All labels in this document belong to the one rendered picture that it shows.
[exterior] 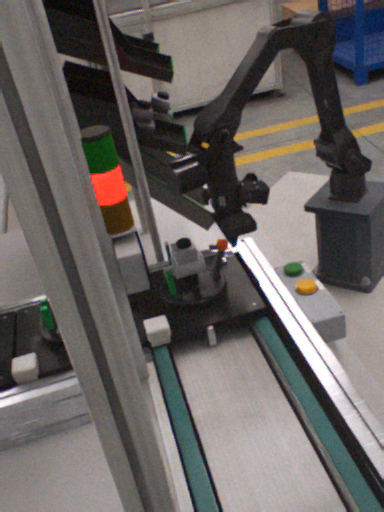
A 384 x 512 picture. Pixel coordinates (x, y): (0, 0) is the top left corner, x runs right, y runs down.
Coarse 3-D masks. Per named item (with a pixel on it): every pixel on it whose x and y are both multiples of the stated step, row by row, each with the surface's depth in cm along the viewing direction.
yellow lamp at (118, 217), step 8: (104, 208) 89; (112, 208) 89; (120, 208) 90; (128, 208) 91; (104, 216) 90; (112, 216) 90; (120, 216) 90; (128, 216) 91; (112, 224) 91; (120, 224) 91; (128, 224) 92; (112, 232) 92; (120, 232) 92
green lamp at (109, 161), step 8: (88, 144) 84; (96, 144) 84; (104, 144) 85; (112, 144) 86; (88, 152) 85; (96, 152) 85; (104, 152) 85; (112, 152) 86; (88, 160) 86; (96, 160) 85; (104, 160) 86; (112, 160) 86; (96, 168) 86; (104, 168) 86; (112, 168) 87
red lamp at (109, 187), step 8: (120, 168) 89; (96, 176) 87; (104, 176) 87; (112, 176) 87; (120, 176) 89; (96, 184) 87; (104, 184) 87; (112, 184) 88; (120, 184) 89; (96, 192) 88; (104, 192) 88; (112, 192) 88; (120, 192) 89; (104, 200) 89; (112, 200) 89; (120, 200) 89
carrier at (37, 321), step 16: (48, 304) 132; (32, 320) 128; (48, 320) 119; (16, 336) 124; (32, 336) 123; (48, 336) 118; (16, 352) 119; (32, 352) 115; (48, 352) 117; (64, 352) 116; (16, 368) 112; (32, 368) 111; (48, 368) 113; (64, 368) 113; (16, 384) 112
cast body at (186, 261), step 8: (184, 240) 120; (176, 248) 120; (184, 248) 119; (192, 248) 119; (176, 256) 118; (184, 256) 119; (192, 256) 119; (200, 256) 121; (176, 264) 120; (184, 264) 120; (192, 264) 120; (200, 264) 121; (176, 272) 120; (184, 272) 121; (192, 272) 121
